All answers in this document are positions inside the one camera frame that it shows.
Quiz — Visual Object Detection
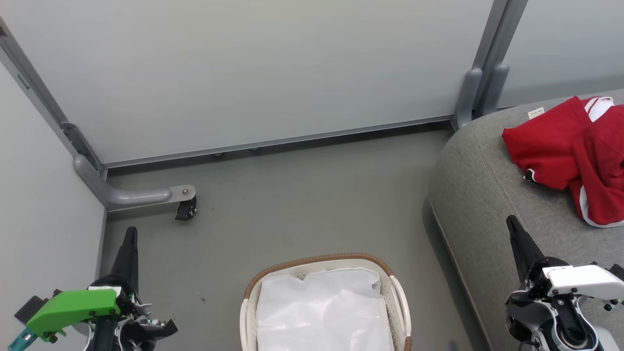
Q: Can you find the white laundry basket brown rim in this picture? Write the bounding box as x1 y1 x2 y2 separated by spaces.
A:
239 253 413 351

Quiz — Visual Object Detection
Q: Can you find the white plastic basket liner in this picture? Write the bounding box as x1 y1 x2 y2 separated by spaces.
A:
256 267 395 351

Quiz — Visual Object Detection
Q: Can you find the grey partition upright post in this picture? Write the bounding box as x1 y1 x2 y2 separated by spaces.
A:
471 0 530 117

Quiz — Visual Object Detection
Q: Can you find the grey partition side frame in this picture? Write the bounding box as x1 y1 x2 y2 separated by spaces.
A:
0 17 108 179

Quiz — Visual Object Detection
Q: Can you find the teal connector piece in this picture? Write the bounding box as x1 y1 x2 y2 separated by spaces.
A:
7 327 38 351

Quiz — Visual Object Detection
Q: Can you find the grey partition bottom rail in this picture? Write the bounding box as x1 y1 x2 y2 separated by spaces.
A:
100 115 457 169

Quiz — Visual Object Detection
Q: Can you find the dark red garment white trim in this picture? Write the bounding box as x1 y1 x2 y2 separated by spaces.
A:
569 104 624 229

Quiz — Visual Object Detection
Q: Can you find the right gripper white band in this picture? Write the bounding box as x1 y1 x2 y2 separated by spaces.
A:
505 215 624 313

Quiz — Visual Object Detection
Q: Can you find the grey partition support foot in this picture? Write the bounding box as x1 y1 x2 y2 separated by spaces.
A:
482 63 510 117
454 68 484 132

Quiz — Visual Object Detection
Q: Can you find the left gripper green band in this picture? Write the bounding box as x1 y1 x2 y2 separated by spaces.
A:
15 226 179 351

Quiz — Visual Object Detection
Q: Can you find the black caster wheel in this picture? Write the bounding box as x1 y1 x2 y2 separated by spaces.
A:
175 196 198 222

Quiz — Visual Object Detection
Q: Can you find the red shirt white striped sleeve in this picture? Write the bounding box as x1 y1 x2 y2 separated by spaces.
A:
502 96 616 191

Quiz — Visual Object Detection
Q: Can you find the grey partition caster leg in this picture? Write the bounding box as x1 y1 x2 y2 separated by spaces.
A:
74 155 197 213

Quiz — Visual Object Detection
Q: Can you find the grey fabric sofa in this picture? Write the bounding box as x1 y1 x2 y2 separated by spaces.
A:
428 90 624 351

